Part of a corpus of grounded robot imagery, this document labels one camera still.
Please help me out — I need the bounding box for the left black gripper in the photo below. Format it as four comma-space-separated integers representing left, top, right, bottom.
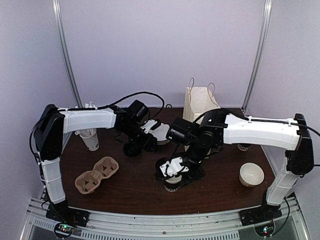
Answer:
120, 122, 159, 152

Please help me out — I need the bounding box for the black white paper coffee cup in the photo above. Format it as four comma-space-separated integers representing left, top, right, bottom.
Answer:
163, 175, 182, 192

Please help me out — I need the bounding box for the cardboard two-cup carrier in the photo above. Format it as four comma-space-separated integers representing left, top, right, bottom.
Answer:
74, 156, 120, 195

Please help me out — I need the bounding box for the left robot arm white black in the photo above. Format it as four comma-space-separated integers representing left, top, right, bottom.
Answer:
33, 100, 158, 222

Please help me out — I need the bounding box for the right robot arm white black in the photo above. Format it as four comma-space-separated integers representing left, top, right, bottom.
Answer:
160, 108, 314, 221

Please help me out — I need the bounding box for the kraft paper takeout bag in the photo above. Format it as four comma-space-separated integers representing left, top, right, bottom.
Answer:
182, 77, 221, 122

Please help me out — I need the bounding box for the white scalloped dish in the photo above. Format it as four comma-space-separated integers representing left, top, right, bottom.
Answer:
150, 123, 170, 146

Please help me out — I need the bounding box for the stack of black lids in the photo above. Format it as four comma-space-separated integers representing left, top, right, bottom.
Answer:
123, 141, 142, 157

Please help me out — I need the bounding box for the stack of paper cups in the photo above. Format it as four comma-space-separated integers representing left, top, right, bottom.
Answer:
237, 143, 251, 152

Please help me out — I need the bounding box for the white ceramic bowl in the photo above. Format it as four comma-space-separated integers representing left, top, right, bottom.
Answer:
239, 162, 265, 188

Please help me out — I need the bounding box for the paper cup holding straws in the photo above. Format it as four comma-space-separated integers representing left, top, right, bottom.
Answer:
79, 129, 100, 152

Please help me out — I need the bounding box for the wrapped white straws bundle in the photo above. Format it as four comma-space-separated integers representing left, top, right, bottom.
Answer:
84, 101, 98, 109

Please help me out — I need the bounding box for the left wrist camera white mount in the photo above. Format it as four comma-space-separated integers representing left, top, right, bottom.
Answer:
140, 119, 162, 134

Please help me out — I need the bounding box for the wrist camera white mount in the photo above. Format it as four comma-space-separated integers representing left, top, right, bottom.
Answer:
140, 119, 162, 134
154, 156, 189, 180

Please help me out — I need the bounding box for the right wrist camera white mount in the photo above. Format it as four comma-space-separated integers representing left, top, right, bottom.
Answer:
154, 156, 189, 180

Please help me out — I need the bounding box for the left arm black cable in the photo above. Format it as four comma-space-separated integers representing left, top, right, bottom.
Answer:
29, 91, 166, 156

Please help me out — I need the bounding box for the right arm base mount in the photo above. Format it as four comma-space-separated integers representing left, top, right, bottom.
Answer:
239, 203, 282, 238

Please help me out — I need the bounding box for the aluminium front rail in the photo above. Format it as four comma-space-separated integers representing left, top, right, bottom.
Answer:
18, 197, 311, 240

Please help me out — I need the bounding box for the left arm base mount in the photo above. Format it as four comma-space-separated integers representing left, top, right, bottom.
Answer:
45, 203, 90, 239

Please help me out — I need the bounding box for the right aluminium frame post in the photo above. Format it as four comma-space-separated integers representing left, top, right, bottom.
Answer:
241, 0, 273, 114

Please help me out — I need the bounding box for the aluminium frame post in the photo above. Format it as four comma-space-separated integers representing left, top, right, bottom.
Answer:
52, 0, 83, 107
241, 0, 273, 114

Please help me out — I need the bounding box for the left aluminium frame post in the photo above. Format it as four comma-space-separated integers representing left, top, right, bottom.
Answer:
52, 0, 83, 107

